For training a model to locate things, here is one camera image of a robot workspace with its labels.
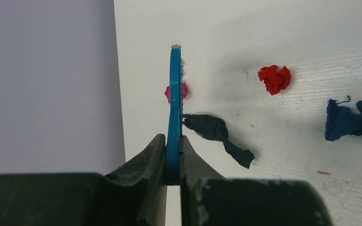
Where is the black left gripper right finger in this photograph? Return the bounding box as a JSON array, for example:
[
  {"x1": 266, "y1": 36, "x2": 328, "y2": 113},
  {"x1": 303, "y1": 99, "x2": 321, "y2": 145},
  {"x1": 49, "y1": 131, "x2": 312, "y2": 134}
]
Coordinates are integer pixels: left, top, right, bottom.
[{"x1": 179, "y1": 136, "x2": 333, "y2": 226}]

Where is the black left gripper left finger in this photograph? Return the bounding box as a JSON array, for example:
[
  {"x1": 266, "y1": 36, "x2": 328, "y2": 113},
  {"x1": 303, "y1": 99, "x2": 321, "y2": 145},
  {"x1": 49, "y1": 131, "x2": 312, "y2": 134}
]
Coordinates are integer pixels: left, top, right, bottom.
[{"x1": 0, "y1": 134, "x2": 167, "y2": 226}]

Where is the blue hand brush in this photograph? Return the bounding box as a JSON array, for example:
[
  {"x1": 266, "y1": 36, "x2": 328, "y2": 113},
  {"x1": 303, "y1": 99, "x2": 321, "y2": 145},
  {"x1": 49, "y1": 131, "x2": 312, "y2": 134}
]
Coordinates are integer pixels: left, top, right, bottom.
[{"x1": 165, "y1": 45, "x2": 183, "y2": 186}]

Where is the black paper scrap left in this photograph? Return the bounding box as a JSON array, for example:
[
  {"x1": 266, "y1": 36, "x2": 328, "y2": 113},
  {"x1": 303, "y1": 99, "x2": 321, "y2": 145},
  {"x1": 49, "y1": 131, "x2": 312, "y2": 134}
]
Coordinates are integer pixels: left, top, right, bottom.
[{"x1": 182, "y1": 114, "x2": 255, "y2": 169}]

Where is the small pink paper scrap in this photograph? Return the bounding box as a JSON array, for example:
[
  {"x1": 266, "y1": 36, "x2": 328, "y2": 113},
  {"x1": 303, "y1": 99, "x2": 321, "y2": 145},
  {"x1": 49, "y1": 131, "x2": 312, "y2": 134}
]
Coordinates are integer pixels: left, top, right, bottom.
[{"x1": 164, "y1": 81, "x2": 189, "y2": 103}]

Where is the red paper scrap left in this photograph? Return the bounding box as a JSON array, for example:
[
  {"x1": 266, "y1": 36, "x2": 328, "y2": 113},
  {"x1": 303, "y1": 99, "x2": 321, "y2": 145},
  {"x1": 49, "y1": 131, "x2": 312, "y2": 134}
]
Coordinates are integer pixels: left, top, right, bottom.
[{"x1": 258, "y1": 65, "x2": 291, "y2": 96}]

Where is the dark blue paper scrap centre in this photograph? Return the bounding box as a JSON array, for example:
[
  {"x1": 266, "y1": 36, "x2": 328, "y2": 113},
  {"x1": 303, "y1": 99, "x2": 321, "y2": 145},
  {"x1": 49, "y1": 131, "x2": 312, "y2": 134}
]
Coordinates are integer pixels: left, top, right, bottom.
[{"x1": 324, "y1": 99, "x2": 362, "y2": 141}]

